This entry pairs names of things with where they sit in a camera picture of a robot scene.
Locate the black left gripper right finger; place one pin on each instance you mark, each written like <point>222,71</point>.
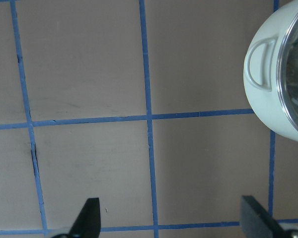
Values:
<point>256,222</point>

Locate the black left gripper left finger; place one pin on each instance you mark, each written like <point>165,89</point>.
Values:
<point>87,223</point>

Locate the glass pot lid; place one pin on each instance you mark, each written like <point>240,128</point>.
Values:
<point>287,72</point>

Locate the pale green cooking pot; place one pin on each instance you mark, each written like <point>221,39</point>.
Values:
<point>260,71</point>

